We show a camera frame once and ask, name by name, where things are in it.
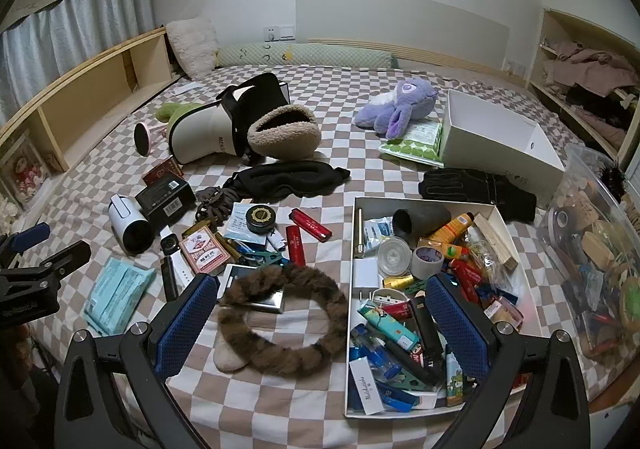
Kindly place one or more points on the green clip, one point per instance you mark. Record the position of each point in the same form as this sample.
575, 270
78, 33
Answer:
260, 257

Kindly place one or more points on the white tape roll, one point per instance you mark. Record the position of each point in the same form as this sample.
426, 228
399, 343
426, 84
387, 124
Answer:
425, 264

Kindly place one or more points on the green patterned tissue pack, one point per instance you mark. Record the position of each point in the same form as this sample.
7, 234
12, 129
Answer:
410, 146

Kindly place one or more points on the black winter gloves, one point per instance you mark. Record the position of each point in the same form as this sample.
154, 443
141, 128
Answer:
465, 186

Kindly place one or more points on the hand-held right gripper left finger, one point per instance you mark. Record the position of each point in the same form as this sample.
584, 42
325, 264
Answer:
187, 324

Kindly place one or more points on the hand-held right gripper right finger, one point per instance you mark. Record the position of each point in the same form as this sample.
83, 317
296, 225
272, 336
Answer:
460, 329

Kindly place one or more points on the black bristle brush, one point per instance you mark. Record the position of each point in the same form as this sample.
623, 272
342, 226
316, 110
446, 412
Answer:
611, 181

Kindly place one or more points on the red playing cards box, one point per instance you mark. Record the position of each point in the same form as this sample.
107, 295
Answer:
205, 251

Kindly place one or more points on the yellow thread spool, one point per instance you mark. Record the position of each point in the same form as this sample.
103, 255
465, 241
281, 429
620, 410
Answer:
399, 282

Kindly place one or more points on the teal wipes packet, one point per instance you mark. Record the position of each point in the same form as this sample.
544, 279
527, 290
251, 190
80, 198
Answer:
117, 294

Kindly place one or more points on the pink handheld mirror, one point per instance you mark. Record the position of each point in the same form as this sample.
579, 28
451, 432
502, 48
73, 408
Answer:
142, 136

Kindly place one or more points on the wooden blocks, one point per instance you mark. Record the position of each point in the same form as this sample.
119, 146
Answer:
495, 244

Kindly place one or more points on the beige round pad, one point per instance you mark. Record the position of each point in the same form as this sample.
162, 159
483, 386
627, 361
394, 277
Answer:
229, 356

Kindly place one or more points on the beige fleece slipper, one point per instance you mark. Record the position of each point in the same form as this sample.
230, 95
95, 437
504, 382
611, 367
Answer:
295, 139

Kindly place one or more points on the clear plastic bin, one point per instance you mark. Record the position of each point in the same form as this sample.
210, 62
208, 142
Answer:
590, 249

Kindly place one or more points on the black slim lighter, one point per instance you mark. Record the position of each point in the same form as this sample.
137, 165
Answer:
425, 329

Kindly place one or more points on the brown hair claw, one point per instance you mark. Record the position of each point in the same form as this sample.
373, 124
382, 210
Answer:
212, 206

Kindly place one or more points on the red tube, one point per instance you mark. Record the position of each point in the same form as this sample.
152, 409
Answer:
296, 246

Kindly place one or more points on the orange tube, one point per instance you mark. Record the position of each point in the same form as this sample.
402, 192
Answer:
452, 226

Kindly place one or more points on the green long pillow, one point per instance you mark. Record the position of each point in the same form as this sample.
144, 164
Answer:
310, 56

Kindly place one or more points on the gold pen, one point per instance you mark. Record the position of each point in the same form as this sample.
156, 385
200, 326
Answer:
358, 234

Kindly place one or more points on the white cylindrical device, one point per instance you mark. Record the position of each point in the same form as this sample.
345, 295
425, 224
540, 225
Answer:
127, 224

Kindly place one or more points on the white charger block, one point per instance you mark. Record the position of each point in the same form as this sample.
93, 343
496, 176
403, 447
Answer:
365, 276

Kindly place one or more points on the black product box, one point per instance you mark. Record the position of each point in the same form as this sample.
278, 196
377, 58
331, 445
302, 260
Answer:
165, 199

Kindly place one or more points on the white open box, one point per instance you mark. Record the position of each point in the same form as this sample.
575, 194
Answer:
495, 149

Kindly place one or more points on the white wall socket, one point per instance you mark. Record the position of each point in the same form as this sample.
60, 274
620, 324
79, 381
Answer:
279, 32

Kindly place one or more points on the round black tin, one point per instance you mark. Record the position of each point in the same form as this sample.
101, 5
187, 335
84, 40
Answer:
261, 219

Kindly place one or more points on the white card box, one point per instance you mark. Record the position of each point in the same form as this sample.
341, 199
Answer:
366, 386

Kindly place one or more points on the white paper sheet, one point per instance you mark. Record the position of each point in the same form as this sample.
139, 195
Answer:
186, 89

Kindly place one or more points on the wooden wardrobe shelf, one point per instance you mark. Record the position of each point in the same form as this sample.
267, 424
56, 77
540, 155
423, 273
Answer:
537, 54

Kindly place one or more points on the white lip balm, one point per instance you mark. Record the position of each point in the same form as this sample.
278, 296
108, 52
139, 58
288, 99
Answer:
276, 241

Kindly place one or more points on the brown fur headband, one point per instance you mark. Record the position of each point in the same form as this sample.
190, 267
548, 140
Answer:
320, 289

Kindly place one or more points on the picture frame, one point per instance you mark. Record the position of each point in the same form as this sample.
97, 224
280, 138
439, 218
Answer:
20, 169

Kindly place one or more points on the teal cartoon lighter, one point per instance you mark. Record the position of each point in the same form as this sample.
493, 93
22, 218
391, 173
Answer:
387, 326

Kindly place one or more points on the purple plush toy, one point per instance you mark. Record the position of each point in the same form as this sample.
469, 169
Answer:
405, 104

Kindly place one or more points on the dark red box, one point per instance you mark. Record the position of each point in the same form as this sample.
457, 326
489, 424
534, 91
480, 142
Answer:
162, 171

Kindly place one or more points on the white headboard panel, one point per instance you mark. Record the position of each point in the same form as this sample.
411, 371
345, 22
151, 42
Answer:
400, 24

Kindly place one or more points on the dark grey cup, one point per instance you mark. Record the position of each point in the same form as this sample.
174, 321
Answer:
420, 224

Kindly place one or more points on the white shallow container box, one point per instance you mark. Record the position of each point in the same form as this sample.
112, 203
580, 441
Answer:
525, 289

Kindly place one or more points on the white fluffy pillow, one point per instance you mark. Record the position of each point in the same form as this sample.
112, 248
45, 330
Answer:
192, 46

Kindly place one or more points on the red lighter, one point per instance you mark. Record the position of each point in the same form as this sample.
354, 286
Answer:
310, 224

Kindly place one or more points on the light blue tissue packet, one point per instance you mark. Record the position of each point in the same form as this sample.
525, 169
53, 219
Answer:
237, 226

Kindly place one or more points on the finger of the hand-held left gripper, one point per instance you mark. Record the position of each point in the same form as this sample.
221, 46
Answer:
30, 235
55, 264

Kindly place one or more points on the wooden bedside shelf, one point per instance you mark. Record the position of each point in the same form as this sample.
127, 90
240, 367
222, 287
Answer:
85, 79

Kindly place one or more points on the green plush toy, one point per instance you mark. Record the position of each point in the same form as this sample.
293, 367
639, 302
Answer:
172, 111

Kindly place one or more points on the black knit hat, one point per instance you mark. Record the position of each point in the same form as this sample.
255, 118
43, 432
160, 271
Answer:
285, 179

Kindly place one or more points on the silver tin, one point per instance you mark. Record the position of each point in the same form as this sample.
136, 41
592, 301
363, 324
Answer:
240, 276

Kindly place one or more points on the pile of clothes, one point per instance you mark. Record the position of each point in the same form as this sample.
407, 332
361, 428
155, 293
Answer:
585, 64

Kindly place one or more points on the blue white sachet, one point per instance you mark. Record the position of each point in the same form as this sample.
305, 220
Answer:
377, 231

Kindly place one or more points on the grey curtain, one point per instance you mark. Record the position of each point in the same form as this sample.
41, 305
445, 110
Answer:
75, 29

